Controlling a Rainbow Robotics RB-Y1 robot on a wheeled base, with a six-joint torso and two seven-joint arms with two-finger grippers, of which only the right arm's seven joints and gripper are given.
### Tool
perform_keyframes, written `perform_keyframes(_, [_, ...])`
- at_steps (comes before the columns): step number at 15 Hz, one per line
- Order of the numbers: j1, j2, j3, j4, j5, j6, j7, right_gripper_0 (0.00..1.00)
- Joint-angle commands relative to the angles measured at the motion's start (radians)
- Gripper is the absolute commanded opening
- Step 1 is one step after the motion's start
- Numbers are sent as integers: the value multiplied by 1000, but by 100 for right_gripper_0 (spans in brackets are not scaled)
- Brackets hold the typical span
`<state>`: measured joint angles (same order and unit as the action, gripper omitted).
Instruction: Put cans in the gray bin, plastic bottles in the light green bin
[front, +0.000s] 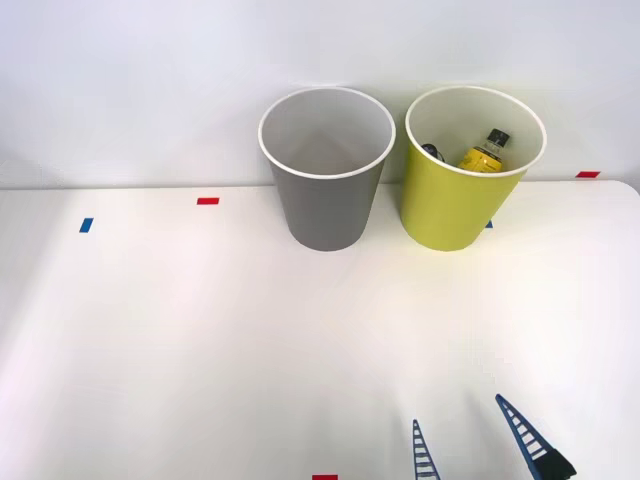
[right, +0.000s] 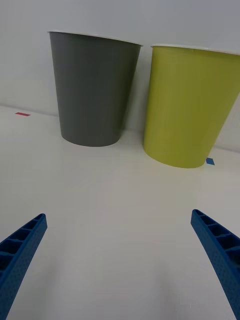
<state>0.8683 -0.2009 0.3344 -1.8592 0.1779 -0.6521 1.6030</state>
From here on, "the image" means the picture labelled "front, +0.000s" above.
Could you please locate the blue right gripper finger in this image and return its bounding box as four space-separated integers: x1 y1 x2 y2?
411 418 443 480
494 393 578 480

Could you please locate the yellow-green plastic waste bin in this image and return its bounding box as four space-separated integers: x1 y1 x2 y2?
403 84 549 253

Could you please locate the grey plastic waste bin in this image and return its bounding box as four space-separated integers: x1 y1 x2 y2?
257 86 398 253

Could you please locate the yellow bottle with black cap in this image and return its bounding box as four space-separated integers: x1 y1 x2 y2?
456 127 513 174

